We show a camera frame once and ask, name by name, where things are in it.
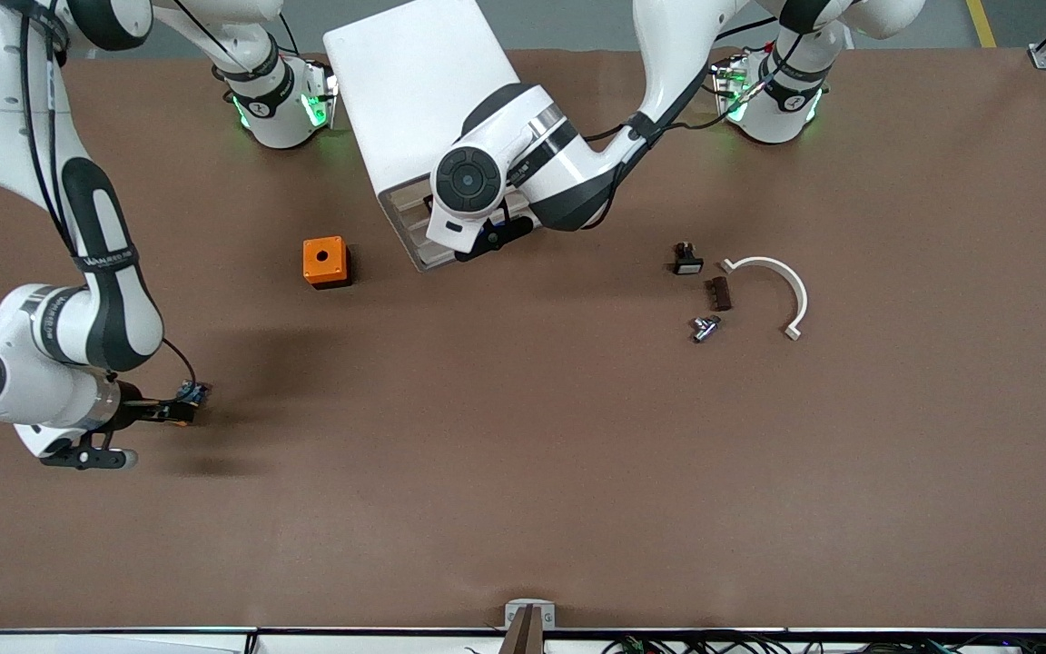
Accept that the black cable bundle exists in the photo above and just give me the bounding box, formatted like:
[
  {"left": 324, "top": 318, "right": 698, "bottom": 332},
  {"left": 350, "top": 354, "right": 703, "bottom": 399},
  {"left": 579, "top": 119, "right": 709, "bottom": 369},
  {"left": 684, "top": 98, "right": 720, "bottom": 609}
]
[{"left": 600, "top": 631, "right": 1046, "bottom": 654}]

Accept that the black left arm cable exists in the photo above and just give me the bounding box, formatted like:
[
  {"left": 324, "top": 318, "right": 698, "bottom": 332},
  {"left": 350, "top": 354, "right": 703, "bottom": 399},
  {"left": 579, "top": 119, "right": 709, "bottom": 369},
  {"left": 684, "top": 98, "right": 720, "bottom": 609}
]
[{"left": 577, "top": 16, "right": 783, "bottom": 146}]

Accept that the orange box with hole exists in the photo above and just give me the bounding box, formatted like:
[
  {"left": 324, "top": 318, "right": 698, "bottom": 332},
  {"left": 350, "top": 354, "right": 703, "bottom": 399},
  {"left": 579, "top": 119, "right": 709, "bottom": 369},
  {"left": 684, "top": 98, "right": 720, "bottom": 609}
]
[{"left": 302, "top": 236, "right": 351, "bottom": 290}]

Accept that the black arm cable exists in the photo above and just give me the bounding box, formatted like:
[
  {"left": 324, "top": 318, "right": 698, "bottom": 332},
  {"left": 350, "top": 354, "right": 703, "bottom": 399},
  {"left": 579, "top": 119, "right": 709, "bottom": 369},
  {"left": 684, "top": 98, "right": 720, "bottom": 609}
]
[
  {"left": 19, "top": 14, "right": 199, "bottom": 393},
  {"left": 577, "top": 16, "right": 783, "bottom": 146}
]

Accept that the white curved plastic bracket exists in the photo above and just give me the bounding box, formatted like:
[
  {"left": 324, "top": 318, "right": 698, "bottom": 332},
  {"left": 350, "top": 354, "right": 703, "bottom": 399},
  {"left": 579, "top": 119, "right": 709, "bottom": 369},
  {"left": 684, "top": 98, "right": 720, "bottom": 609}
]
[{"left": 720, "top": 256, "right": 809, "bottom": 342}]

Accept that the brown table cover sheet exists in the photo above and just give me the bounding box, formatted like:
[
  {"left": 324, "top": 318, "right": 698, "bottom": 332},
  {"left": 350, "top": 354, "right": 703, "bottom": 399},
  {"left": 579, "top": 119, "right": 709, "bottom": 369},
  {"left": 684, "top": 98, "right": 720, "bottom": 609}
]
[{"left": 0, "top": 45, "right": 1046, "bottom": 634}]

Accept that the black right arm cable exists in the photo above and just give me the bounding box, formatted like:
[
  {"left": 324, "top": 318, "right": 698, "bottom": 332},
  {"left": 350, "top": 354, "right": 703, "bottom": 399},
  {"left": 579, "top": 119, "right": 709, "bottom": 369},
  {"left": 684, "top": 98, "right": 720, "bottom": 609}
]
[{"left": 19, "top": 14, "right": 199, "bottom": 393}]

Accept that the grey metal table bracket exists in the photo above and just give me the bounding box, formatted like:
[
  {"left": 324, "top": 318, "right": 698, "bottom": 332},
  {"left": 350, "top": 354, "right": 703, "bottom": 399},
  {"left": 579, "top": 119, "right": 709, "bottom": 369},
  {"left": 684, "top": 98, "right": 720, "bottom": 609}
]
[{"left": 505, "top": 599, "right": 556, "bottom": 629}]

